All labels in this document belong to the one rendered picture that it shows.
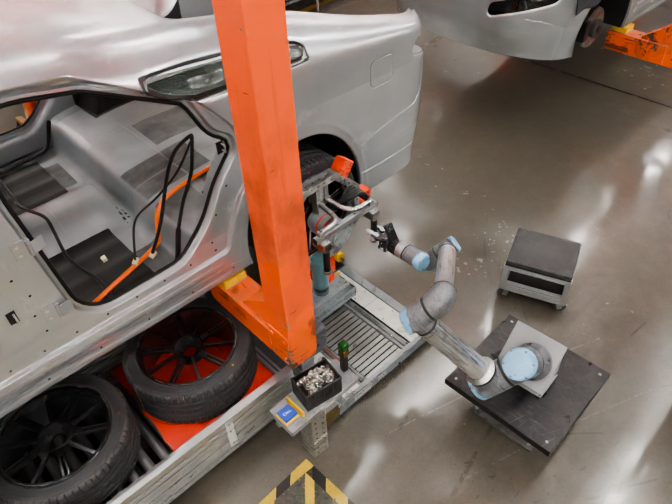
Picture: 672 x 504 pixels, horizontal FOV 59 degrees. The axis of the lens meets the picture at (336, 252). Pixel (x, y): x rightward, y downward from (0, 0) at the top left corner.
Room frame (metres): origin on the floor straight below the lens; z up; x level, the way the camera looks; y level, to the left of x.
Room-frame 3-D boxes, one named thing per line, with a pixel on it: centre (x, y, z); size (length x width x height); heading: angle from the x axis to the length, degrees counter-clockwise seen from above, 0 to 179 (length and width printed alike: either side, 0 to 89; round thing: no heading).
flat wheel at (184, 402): (1.94, 0.78, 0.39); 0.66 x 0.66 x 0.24
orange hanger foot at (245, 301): (2.10, 0.45, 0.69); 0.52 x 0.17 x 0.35; 42
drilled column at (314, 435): (1.62, 0.16, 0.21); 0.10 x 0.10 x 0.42; 42
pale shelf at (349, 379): (1.64, 0.14, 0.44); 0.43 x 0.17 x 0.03; 132
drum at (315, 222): (2.39, 0.03, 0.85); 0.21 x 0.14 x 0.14; 42
